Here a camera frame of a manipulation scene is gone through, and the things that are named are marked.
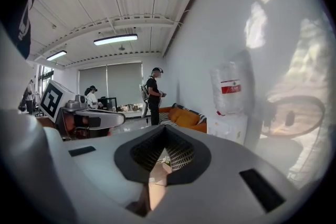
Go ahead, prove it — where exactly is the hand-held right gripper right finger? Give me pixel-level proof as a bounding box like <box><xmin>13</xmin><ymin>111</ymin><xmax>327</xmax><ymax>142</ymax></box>
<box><xmin>146</xmin><ymin>125</ymin><xmax>313</xmax><ymax>224</ymax></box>

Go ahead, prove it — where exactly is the round wooden side table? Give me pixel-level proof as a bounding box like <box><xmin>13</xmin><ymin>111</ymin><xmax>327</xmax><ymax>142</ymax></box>
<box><xmin>148</xmin><ymin>162</ymin><xmax>169</xmax><ymax>208</ymax></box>

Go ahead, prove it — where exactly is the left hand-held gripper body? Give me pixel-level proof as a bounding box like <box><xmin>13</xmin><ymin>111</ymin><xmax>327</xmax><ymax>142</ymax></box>
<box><xmin>39</xmin><ymin>79</ymin><xmax>89</xmax><ymax>140</ymax></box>

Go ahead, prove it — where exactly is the long ceiling light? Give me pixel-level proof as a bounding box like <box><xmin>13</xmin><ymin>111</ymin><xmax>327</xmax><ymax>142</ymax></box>
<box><xmin>93</xmin><ymin>33</ymin><xmax>139</xmax><ymax>47</ymax></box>
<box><xmin>46</xmin><ymin>50</ymin><xmax>68</xmax><ymax>62</ymax></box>

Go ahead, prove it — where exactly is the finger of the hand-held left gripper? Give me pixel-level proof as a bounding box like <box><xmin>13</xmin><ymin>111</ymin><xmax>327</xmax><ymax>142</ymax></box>
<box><xmin>75</xmin><ymin>109</ymin><xmax>127</xmax><ymax>130</ymax></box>

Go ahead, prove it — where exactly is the striped black white blanket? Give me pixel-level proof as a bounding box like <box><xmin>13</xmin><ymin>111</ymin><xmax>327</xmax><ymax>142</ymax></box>
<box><xmin>158</xmin><ymin>103</ymin><xmax>208</xmax><ymax>127</ymax></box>

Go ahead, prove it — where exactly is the large orange cushion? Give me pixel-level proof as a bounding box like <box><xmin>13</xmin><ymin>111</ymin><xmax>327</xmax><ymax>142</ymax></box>
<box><xmin>176</xmin><ymin>111</ymin><xmax>201</xmax><ymax>128</ymax></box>

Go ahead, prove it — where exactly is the orange sofa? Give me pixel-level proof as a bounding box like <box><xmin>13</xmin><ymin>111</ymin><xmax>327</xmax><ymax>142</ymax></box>
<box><xmin>158</xmin><ymin>103</ymin><xmax>208</xmax><ymax>135</ymax></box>

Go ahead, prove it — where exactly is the small orange cushion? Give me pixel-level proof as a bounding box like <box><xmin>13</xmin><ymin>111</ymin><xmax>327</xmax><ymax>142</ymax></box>
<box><xmin>169</xmin><ymin>107</ymin><xmax>185</xmax><ymax>123</ymax></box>

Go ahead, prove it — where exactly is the black glass cabinet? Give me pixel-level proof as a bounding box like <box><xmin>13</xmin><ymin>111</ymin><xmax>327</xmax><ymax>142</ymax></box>
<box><xmin>97</xmin><ymin>97</ymin><xmax>118</xmax><ymax>113</ymax></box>

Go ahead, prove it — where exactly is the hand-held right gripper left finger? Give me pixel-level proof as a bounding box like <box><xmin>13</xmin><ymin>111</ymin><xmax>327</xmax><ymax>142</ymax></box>
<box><xmin>62</xmin><ymin>125</ymin><xmax>167</xmax><ymax>224</ymax></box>

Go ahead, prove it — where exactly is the person's black shirt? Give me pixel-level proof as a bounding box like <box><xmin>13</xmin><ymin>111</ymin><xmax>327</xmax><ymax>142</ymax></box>
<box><xmin>0</xmin><ymin>0</ymin><xmax>38</xmax><ymax>60</ymax></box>

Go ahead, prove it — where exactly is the wrapped water dispenser bottle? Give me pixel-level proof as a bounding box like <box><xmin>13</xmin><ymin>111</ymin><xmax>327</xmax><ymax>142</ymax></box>
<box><xmin>209</xmin><ymin>49</ymin><xmax>254</xmax><ymax>116</ymax></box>

